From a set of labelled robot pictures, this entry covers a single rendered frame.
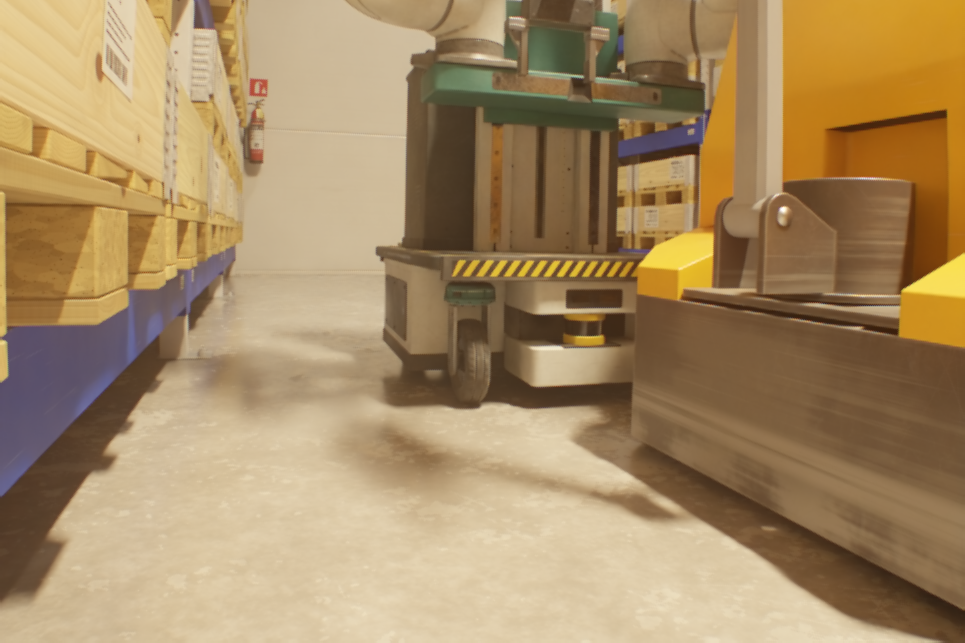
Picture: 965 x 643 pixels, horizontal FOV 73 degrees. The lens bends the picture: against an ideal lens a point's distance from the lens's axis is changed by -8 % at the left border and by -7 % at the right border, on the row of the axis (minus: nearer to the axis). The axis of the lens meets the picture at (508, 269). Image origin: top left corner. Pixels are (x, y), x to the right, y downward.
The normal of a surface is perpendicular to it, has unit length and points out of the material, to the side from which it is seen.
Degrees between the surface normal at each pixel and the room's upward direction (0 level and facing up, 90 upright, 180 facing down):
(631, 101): 90
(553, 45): 90
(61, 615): 0
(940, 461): 90
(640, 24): 88
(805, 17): 74
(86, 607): 0
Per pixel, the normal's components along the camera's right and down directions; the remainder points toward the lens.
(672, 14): -0.40, -0.01
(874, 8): -0.90, -0.29
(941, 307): -0.94, 0.00
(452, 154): 0.30, 0.05
